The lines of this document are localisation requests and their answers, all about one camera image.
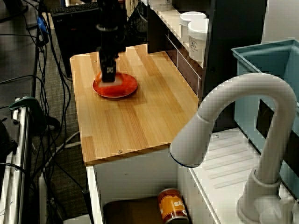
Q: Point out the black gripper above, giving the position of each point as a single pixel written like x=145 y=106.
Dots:
x=109 y=42

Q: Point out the red round plate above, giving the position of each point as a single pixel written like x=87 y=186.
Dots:
x=128 y=86

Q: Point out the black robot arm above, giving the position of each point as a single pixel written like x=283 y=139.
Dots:
x=111 y=11

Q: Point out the black computer tower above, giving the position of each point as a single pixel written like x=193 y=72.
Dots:
x=77 y=42

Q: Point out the black keyboard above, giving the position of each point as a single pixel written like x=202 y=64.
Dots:
x=74 y=8

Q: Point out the white shelf with tile backsplash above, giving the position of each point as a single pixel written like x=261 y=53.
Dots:
x=172 y=21

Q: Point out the white lidded jar printed label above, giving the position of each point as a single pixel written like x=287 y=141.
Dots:
x=198 y=42

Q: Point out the white lidded jar plain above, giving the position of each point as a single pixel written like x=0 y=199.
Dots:
x=190 y=21

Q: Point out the dark desk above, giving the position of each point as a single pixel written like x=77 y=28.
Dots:
x=14 y=58

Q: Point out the white toy sink unit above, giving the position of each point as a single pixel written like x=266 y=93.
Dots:
x=140 y=177

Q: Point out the dark grey upright panel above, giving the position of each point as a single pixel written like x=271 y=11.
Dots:
x=233 y=46

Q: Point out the white curved faucet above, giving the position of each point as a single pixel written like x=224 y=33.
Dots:
x=245 y=86

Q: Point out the teal plastic bin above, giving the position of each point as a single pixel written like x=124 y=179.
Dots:
x=245 y=116

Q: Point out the orange soup can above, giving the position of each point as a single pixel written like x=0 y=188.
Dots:
x=170 y=205

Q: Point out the black square sticker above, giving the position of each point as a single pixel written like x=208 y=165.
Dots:
x=265 y=119

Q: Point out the aluminium frame rail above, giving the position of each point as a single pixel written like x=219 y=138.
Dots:
x=18 y=140

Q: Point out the black bracket block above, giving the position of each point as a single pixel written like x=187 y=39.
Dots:
x=5 y=140

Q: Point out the black metal post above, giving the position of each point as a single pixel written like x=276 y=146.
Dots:
x=85 y=198

